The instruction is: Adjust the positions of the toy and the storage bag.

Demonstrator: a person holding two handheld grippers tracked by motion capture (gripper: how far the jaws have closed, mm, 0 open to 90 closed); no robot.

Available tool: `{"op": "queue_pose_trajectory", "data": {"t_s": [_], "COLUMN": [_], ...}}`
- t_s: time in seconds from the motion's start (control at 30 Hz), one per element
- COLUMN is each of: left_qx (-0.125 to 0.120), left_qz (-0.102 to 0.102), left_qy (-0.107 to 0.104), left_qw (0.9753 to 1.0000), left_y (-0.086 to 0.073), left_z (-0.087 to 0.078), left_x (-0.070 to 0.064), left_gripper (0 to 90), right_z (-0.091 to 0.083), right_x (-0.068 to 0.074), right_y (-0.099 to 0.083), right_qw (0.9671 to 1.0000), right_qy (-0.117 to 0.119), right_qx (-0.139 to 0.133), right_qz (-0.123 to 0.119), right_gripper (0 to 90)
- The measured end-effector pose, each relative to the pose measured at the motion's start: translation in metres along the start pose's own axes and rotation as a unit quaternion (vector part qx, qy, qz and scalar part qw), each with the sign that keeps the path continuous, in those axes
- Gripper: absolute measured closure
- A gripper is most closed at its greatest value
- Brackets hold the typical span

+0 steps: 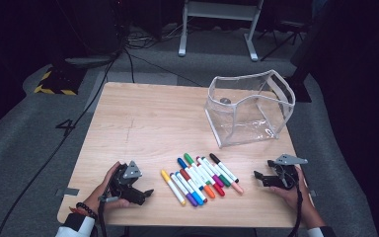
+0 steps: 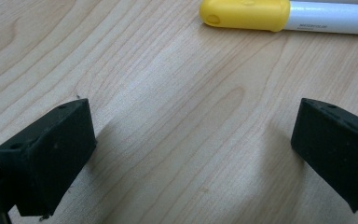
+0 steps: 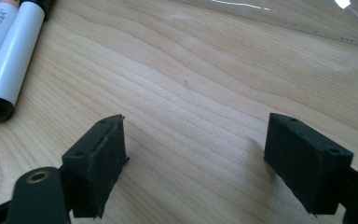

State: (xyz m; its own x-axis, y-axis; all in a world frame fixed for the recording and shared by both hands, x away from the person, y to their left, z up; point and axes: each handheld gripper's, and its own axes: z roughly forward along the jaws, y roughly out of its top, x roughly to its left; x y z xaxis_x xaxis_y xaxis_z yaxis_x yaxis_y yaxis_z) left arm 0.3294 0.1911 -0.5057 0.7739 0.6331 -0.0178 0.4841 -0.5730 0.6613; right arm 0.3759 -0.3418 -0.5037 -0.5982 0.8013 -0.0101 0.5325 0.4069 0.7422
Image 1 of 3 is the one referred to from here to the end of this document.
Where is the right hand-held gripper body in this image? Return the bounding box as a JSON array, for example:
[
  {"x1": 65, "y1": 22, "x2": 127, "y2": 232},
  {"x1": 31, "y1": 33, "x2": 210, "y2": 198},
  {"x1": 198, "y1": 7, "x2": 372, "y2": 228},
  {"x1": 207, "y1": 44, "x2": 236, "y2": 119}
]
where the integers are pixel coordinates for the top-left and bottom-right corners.
[{"x1": 265, "y1": 153, "x2": 309, "y2": 192}]

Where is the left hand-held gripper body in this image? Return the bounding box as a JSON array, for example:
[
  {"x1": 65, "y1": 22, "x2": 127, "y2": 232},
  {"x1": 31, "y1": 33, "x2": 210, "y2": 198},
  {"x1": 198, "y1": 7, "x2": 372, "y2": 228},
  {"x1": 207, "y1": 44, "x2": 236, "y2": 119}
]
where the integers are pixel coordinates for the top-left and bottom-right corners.
[{"x1": 108, "y1": 160, "x2": 146, "y2": 202}]

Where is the yellow marker pen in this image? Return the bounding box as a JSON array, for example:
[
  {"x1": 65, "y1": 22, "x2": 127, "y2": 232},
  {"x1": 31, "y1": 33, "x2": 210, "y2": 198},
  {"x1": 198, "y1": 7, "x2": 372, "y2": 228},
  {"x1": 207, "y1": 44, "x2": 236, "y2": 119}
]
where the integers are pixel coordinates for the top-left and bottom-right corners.
[{"x1": 160, "y1": 169, "x2": 188, "y2": 207}]

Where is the dark green marker pen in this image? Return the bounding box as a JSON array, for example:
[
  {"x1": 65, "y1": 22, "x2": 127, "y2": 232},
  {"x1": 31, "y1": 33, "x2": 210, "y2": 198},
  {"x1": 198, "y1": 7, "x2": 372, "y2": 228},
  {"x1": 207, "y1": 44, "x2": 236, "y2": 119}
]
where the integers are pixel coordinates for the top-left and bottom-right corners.
[{"x1": 200, "y1": 156, "x2": 232, "y2": 188}]

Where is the purple marker pen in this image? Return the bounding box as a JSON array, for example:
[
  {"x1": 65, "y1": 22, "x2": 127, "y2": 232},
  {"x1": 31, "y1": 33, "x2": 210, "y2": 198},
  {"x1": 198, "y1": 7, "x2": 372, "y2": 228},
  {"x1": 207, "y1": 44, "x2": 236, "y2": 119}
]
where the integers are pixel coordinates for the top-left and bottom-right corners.
[{"x1": 170, "y1": 172, "x2": 199, "y2": 208}]

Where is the clear plastic bag beige trim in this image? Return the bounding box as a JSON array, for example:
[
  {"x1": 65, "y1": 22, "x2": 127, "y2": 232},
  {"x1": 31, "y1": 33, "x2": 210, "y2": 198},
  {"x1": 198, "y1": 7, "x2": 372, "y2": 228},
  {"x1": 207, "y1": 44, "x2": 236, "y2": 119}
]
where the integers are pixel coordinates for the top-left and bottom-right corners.
[{"x1": 203, "y1": 69, "x2": 296, "y2": 149}]

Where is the black marker pen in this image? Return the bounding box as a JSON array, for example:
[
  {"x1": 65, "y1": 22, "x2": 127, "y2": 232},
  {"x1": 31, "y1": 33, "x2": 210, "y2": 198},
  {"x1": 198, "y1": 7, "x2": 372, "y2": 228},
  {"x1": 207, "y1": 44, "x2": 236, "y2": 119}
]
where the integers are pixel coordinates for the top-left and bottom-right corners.
[{"x1": 208, "y1": 152, "x2": 240, "y2": 184}]

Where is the light blue marker pen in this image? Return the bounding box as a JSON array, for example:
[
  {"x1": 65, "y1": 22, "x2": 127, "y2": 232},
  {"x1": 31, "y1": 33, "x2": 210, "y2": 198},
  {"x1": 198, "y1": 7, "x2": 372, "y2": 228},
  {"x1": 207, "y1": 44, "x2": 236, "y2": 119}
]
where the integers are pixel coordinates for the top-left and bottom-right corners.
[{"x1": 175, "y1": 170, "x2": 205, "y2": 206}]

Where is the bunch of coloured markers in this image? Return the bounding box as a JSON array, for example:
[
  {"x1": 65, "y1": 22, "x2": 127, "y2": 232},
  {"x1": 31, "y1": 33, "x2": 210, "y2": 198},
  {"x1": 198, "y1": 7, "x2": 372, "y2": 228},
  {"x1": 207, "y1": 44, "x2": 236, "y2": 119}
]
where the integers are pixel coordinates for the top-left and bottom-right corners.
[{"x1": 160, "y1": 152, "x2": 245, "y2": 208}]

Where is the person's right hand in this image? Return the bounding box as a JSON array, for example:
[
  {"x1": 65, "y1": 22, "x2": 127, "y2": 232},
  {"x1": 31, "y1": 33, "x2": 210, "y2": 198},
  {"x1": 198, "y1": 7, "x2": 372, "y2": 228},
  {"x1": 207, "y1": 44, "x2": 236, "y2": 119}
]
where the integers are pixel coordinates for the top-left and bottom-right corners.
[{"x1": 269, "y1": 166, "x2": 311, "y2": 212}]

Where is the person's left hand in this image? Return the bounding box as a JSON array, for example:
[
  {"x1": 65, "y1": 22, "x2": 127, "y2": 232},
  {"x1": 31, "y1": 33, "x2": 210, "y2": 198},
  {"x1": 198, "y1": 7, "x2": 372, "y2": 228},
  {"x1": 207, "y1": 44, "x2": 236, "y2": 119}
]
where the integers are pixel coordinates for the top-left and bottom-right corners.
[{"x1": 84, "y1": 161, "x2": 132, "y2": 216}]

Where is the black stand foot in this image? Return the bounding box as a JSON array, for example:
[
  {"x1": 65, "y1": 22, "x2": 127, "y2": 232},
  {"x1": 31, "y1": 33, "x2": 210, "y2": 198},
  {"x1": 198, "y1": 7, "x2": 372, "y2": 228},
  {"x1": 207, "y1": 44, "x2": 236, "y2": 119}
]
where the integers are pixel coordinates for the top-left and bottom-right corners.
[{"x1": 284, "y1": 73, "x2": 313, "y2": 104}]

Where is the black tripod stand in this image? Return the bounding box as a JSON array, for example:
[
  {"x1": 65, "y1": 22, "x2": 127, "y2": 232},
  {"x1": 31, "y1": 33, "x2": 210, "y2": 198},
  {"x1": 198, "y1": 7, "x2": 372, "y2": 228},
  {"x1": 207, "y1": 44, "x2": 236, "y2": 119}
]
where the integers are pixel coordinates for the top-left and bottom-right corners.
[{"x1": 258, "y1": 19, "x2": 310, "y2": 62}]

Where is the white metal stand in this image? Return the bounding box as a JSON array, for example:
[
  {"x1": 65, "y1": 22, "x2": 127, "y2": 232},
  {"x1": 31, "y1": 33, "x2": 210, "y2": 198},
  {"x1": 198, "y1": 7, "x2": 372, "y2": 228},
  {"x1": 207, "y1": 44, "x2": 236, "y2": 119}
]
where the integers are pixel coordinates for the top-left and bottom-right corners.
[{"x1": 177, "y1": 0, "x2": 265, "y2": 62}]

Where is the black wrist strap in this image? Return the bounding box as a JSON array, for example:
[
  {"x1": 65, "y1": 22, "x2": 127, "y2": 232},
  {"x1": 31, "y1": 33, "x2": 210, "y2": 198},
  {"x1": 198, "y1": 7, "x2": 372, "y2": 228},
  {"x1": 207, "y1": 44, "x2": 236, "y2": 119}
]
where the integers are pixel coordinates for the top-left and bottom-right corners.
[
  {"x1": 287, "y1": 182, "x2": 305, "y2": 237},
  {"x1": 98, "y1": 195, "x2": 121, "y2": 237}
]

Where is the black bead bracelet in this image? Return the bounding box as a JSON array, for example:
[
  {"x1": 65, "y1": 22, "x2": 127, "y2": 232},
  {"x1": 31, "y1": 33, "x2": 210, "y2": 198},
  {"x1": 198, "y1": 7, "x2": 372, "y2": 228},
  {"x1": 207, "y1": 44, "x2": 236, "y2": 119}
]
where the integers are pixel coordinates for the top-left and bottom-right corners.
[{"x1": 75, "y1": 201, "x2": 99, "y2": 221}]

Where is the long black floor cable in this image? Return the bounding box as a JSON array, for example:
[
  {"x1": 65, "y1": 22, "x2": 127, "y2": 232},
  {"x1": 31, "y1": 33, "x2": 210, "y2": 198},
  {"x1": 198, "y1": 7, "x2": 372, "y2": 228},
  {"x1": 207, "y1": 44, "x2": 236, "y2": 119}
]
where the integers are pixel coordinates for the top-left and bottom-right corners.
[{"x1": 0, "y1": 48, "x2": 126, "y2": 237}]

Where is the short black floor cable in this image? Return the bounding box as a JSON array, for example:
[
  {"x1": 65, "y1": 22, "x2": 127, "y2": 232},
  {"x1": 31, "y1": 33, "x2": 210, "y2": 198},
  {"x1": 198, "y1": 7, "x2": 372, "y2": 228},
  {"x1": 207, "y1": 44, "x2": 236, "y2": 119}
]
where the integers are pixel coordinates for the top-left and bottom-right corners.
[{"x1": 123, "y1": 47, "x2": 136, "y2": 84}]

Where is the thin black floor cable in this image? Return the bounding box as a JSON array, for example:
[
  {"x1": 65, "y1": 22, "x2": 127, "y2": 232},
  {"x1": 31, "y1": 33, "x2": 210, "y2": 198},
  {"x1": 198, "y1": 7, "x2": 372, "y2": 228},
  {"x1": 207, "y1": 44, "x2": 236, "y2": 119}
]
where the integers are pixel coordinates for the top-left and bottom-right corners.
[{"x1": 129, "y1": 52, "x2": 205, "y2": 88}]

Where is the black yellow striped cable ramp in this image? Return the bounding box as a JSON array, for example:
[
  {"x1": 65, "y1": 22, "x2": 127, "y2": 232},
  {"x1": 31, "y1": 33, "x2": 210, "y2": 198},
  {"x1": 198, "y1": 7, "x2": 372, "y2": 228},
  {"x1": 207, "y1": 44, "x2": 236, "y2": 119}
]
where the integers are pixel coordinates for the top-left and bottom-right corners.
[{"x1": 34, "y1": 66, "x2": 87, "y2": 97}]

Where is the tangle of cables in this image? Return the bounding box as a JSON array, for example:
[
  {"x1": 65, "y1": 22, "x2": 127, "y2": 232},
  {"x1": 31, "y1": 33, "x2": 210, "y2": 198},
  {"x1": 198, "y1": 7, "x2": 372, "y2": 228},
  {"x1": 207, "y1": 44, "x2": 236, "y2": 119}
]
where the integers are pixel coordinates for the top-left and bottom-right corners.
[{"x1": 124, "y1": 28, "x2": 182, "y2": 50}]

